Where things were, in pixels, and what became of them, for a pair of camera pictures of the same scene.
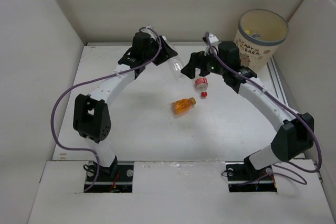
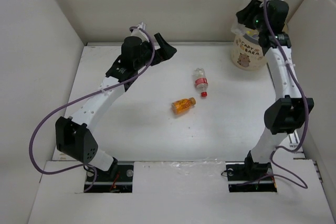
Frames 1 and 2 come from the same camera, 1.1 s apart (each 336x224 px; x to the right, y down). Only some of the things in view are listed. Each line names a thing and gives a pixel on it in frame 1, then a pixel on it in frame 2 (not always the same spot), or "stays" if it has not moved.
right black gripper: (198, 60) → (252, 8)
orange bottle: (182, 106) stays
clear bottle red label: (202, 83) stays
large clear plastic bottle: (176, 66) → (238, 28)
